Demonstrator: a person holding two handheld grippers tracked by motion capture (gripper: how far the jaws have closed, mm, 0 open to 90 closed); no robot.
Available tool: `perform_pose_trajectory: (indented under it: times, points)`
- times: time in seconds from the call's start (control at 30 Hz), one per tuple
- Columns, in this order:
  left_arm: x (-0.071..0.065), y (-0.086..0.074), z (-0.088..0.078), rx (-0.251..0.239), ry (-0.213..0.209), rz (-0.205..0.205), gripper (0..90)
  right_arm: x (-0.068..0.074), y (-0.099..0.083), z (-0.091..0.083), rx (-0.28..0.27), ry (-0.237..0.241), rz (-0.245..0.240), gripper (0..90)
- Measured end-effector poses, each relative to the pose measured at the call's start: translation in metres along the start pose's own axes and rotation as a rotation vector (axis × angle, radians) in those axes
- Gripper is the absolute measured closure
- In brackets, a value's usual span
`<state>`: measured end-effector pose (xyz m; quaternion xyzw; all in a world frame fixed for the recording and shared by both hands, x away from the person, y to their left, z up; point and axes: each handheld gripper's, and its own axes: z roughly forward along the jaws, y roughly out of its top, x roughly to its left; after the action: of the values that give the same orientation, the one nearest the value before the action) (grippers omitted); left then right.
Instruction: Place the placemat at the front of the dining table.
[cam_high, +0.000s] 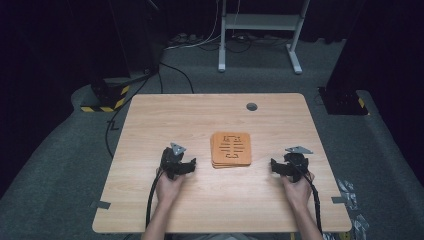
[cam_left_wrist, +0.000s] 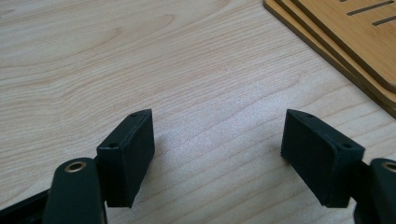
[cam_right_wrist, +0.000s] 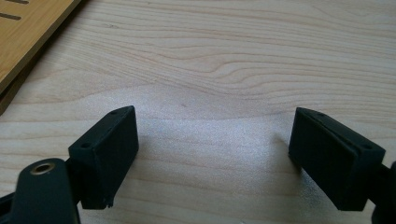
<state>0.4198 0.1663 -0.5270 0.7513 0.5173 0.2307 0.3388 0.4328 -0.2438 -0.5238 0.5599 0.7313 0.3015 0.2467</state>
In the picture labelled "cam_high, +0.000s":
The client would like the long black floor cable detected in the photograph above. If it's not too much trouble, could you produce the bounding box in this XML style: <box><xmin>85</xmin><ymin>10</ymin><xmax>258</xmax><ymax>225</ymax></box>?
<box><xmin>105</xmin><ymin>71</ymin><xmax>155</xmax><ymax>158</ymax></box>

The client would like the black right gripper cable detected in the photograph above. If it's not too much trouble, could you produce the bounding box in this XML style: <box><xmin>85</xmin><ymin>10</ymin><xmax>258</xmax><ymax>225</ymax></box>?
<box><xmin>289</xmin><ymin>154</ymin><xmax>324</xmax><ymax>234</ymax></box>

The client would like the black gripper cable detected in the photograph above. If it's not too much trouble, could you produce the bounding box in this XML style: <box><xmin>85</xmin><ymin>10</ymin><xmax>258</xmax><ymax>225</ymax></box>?
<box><xmin>145</xmin><ymin>168</ymin><xmax>166</xmax><ymax>231</ymax></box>
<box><xmin>289</xmin><ymin>154</ymin><xmax>324</xmax><ymax>234</ymax></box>

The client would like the person's right hand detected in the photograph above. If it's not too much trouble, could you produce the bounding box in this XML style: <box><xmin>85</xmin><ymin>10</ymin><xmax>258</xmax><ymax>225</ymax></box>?
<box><xmin>281</xmin><ymin>171</ymin><xmax>316</xmax><ymax>209</ymax></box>

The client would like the person's left hand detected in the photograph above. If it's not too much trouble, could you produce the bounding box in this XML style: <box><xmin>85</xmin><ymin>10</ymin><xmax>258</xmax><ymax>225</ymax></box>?
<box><xmin>155</xmin><ymin>168</ymin><xmax>186</xmax><ymax>205</ymax></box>

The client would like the white floor cable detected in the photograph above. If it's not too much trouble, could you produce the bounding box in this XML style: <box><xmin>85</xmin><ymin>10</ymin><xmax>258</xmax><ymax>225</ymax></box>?
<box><xmin>164</xmin><ymin>0</ymin><xmax>223</xmax><ymax>51</ymax></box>

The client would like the power strip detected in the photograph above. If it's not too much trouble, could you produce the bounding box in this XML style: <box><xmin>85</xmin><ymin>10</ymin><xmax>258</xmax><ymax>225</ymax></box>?
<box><xmin>167</xmin><ymin>32</ymin><xmax>198</xmax><ymax>46</ymax></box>

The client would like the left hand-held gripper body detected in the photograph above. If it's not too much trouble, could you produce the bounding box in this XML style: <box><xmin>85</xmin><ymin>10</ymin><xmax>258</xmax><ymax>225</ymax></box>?
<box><xmin>159</xmin><ymin>142</ymin><xmax>188</xmax><ymax>181</ymax></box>

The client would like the white metal stand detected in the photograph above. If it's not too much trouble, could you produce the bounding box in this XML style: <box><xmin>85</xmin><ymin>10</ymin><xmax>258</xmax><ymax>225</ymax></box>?
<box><xmin>217</xmin><ymin>0</ymin><xmax>311</xmax><ymax>75</ymax></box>

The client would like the black base with striped tape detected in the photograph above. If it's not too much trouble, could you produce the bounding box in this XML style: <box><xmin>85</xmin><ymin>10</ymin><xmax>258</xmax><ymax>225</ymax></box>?
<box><xmin>80</xmin><ymin>77</ymin><xmax>131</xmax><ymax>114</ymax></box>

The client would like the crumpled silver tape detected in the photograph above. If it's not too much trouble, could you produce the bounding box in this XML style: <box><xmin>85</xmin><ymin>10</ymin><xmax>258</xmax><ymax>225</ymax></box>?
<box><xmin>351</xmin><ymin>213</ymin><xmax>371</xmax><ymax>240</ymax></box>
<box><xmin>336</xmin><ymin>178</ymin><xmax>359</xmax><ymax>211</ymax></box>

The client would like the curved black floor cable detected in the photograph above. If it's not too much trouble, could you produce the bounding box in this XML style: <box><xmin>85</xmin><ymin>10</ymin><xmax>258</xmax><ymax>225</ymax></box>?
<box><xmin>158</xmin><ymin>61</ymin><xmax>195</xmax><ymax>95</ymax></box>

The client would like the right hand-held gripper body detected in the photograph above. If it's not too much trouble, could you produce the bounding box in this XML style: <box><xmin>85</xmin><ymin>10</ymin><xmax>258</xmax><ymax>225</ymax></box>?
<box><xmin>283</xmin><ymin>145</ymin><xmax>314</xmax><ymax>183</ymax></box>

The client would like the black perforated stand base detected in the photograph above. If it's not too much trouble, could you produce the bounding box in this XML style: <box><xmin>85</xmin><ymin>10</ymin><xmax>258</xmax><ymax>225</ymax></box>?
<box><xmin>317</xmin><ymin>86</ymin><xmax>370</xmax><ymax>116</ymax></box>

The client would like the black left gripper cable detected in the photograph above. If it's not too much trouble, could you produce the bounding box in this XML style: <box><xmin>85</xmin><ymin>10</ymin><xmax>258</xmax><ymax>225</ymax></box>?
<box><xmin>145</xmin><ymin>168</ymin><xmax>166</xmax><ymax>231</ymax></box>

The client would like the tangle of black cables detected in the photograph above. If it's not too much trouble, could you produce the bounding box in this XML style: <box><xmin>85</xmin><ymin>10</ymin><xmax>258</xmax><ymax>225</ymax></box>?
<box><xmin>196</xmin><ymin>32</ymin><xmax>292</xmax><ymax>54</ymax></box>

